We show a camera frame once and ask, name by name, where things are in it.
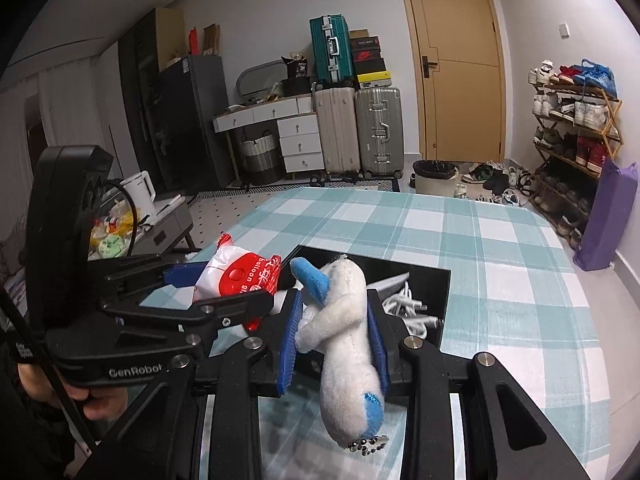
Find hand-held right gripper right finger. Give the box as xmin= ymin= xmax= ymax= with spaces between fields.
xmin=367 ymin=300 xmax=593 ymax=480

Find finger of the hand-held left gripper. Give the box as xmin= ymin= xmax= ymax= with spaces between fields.
xmin=101 ymin=254 xmax=207 ymax=307
xmin=99 ymin=289 xmax=282 ymax=357

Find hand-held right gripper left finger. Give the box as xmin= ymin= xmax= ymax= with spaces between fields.
xmin=75 ymin=290 xmax=308 ymax=480

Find red white plastic packet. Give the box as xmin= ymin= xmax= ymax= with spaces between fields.
xmin=192 ymin=233 xmax=286 ymax=333

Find white blue plush toy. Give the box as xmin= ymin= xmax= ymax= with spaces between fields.
xmin=290 ymin=255 xmax=391 ymax=456

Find white cable bundle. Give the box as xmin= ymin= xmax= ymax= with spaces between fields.
xmin=370 ymin=272 xmax=445 ymax=336

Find black storage box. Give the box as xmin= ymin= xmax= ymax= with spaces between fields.
xmin=260 ymin=244 xmax=452 ymax=381

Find person's left hand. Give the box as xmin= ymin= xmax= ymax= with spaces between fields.
xmin=17 ymin=360 xmax=133 ymax=423

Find grey coffee table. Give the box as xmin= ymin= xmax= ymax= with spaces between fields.
xmin=87 ymin=192 xmax=201 ymax=261

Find pile of colourful snack packets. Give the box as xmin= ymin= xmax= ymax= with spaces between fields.
xmin=90 ymin=200 xmax=138 ymax=261

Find white electric kettle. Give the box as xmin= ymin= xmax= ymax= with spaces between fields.
xmin=120 ymin=170 xmax=157 ymax=216

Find white curtain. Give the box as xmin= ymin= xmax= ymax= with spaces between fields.
xmin=0 ymin=57 xmax=121 ymax=186

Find teal checked tablecloth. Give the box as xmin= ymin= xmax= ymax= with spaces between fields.
xmin=192 ymin=185 xmax=601 ymax=480

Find woven laundry basket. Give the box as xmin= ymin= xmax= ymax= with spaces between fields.
xmin=237 ymin=135 xmax=279 ymax=186

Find black refrigerator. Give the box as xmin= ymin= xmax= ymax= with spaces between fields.
xmin=160 ymin=55 xmax=236 ymax=193

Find dark wardrobe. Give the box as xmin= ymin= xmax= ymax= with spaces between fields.
xmin=118 ymin=7 xmax=186 ymax=193

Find black lined trash bin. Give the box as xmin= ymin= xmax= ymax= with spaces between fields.
xmin=412 ymin=159 xmax=458 ymax=196

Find white dresser desk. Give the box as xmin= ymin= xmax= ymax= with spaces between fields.
xmin=213 ymin=95 xmax=326 ymax=181

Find group of shoes on floor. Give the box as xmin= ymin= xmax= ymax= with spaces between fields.
xmin=452 ymin=160 xmax=533 ymax=208

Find beige suitcase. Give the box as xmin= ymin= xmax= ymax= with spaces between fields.
xmin=313 ymin=86 xmax=363 ymax=177

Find oval mirror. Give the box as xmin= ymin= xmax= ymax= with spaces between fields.
xmin=236 ymin=59 xmax=288 ymax=103

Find silver suitcase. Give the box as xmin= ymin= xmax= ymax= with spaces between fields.
xmin=355 ymin=86 xmax=405 ymax=179

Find black paper bag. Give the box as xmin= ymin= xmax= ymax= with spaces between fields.
xmin=281 ymin=56 xmax=309 ymax=81

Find purple fabric bag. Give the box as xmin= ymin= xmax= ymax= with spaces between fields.
xmin=573 ymin=160 xmax=639 ymax=272

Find teal suitcase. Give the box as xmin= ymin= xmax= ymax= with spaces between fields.
xmin=309 ymin=15 xmax=357 ymax=86

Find wooden door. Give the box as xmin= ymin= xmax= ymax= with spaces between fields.
xmin=395 ymin=0 xmax=507 ymax=163

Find rows of shoes on rack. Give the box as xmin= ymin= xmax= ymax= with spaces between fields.
xmin=527 ymin=60 xmax=613 ymax=251

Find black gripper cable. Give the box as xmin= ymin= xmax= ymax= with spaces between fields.
xmin=100 ymin=179 xmax=137 ymax=257

